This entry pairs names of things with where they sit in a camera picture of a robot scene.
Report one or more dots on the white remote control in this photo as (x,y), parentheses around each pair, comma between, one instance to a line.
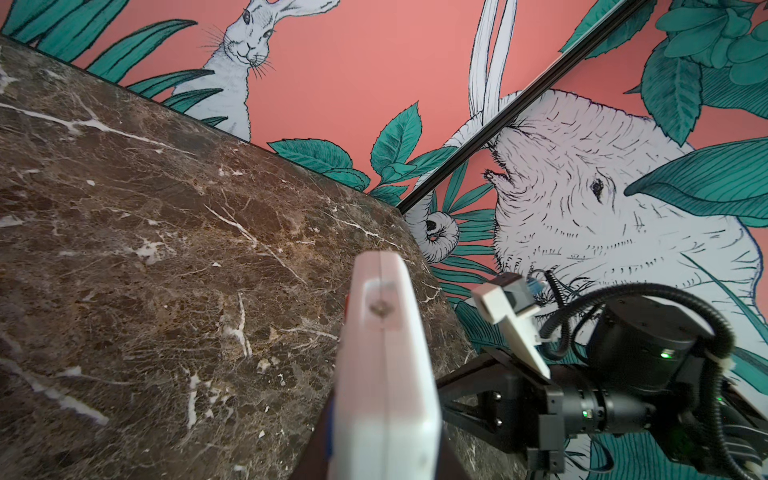
(386,421)

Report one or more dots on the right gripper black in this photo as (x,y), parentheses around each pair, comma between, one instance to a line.
(503,402)

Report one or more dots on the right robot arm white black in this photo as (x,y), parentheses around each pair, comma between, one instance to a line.
(624,359)

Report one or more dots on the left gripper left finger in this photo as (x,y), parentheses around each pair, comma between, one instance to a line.
(314,460)

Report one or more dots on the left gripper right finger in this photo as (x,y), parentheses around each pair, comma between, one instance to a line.
(448,466)

